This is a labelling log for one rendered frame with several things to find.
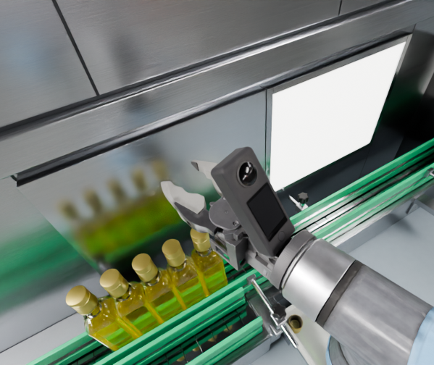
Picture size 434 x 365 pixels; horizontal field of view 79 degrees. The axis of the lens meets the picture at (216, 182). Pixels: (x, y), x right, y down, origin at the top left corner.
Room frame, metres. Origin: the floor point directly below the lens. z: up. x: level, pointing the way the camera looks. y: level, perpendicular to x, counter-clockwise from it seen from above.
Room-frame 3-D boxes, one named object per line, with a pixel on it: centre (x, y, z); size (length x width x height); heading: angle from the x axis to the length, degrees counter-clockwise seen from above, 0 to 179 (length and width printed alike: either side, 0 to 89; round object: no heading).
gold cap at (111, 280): (0.23, 0.21, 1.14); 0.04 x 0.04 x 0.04
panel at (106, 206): (0.50, -0.11, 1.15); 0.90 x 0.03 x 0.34; 111
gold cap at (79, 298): (0.21, 0.26, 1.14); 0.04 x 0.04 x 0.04
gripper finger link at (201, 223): (0.21, 0.02, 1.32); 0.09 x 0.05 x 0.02; 50
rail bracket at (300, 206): (0.48, -0.22, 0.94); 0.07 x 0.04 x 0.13; 21
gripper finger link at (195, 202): (0.24, 0.05, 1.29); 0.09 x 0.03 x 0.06; 50
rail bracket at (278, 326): (0.20, -0.07, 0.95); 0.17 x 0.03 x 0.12; 21
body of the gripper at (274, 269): (0.18, -0.04, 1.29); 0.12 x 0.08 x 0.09; 37
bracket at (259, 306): (0.22, -0.06, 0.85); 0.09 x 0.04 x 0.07; 21
